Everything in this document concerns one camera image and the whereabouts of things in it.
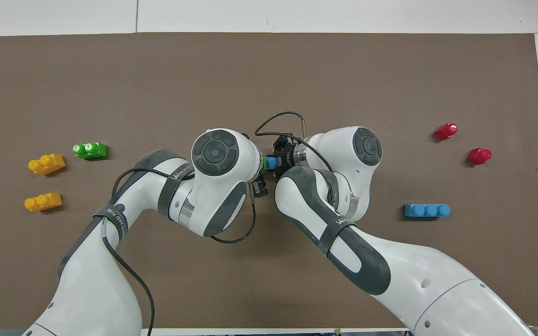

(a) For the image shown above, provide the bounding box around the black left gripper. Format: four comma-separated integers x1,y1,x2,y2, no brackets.
249,169,270,199

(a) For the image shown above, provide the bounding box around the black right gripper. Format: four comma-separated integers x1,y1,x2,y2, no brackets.
273,134,298,183

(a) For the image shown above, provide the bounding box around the red one-stud block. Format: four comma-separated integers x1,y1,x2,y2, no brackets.
434,123,458,141
466,147,492,165

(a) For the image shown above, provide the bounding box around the yellow two-stud block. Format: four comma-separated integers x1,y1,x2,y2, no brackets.
28,154,66,175
24,193,63,212

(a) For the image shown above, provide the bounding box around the brown table mat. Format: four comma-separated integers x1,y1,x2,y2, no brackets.
0,32,538,329

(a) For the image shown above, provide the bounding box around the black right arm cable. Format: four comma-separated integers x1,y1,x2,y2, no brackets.
255,111,335,173

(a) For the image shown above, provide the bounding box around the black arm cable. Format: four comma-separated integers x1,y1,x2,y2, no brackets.
255,111,335,173
102,168,257,336

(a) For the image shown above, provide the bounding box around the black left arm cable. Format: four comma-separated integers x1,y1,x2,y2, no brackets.
102,168,257,336

